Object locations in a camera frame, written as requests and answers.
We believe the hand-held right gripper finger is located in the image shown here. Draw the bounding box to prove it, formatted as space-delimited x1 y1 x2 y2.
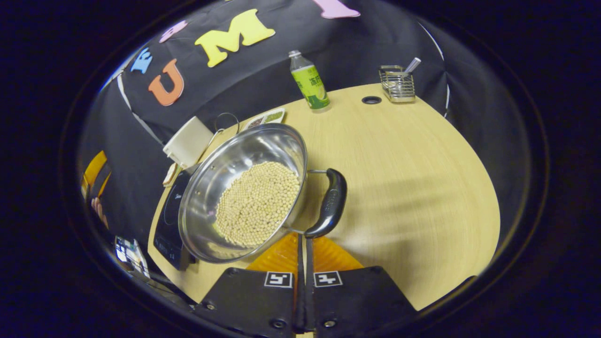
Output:
193 232 305 337
305 235 417 336

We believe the black induction cooktop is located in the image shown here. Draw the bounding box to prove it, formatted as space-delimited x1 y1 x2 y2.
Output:
153 169 198 271

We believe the pile of soybeans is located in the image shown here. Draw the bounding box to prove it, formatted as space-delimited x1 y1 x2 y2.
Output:
215 161 301 248

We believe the stainless steel pot black handle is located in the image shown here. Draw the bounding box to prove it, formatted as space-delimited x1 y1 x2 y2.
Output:
178 123 348 264

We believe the white toaster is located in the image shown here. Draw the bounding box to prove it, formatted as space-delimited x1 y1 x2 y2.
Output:
162 116 214 169

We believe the white divided plate with beans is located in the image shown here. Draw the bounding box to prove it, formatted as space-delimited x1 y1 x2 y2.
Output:
243 108 286 131

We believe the green label plastic bottle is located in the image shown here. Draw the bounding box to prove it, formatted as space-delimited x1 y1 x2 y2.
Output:
288 50 331 113

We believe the black power cable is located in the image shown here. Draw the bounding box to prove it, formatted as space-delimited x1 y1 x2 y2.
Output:
214 112 241 141

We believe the metal wire utensil holder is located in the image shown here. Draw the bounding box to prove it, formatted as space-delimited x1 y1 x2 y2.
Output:
378 65 416 103

